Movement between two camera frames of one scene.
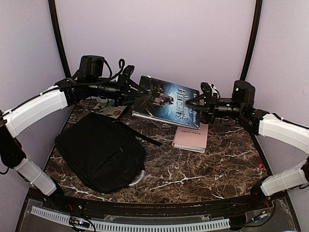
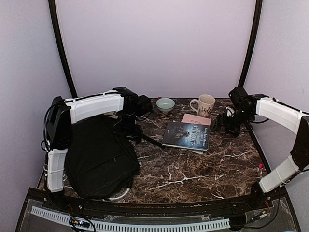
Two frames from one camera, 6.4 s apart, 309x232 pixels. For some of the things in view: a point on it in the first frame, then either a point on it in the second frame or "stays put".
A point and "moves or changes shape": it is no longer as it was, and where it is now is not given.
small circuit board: (79, 222) stays put
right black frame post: (254, 40) stays put
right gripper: (212, 107) → (221, 121)
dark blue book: (167, 102) → (194, 137)
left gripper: (119, 96) → (135, 135)
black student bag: (104, 154) moves or changes shape
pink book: (193, 139) → (193, 119)
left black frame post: (52, 8) stays put
